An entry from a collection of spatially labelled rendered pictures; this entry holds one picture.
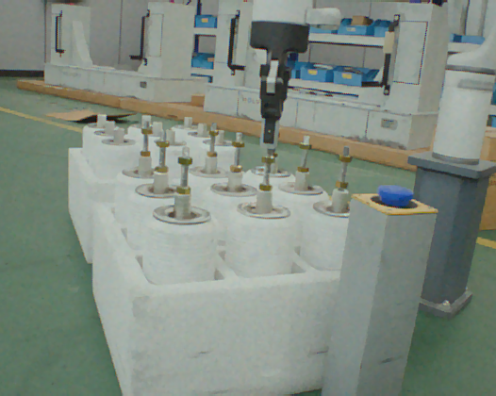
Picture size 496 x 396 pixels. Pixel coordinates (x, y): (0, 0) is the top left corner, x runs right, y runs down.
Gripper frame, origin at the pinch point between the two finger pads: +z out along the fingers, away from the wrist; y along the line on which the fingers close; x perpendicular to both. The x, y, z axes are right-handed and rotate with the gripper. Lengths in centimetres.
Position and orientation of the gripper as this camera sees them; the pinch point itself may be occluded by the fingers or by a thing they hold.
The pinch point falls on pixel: (270, 133)
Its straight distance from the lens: 70.5
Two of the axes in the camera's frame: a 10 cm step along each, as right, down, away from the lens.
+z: -0.9, 9.6, 2.5
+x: 9.9, 1.2, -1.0
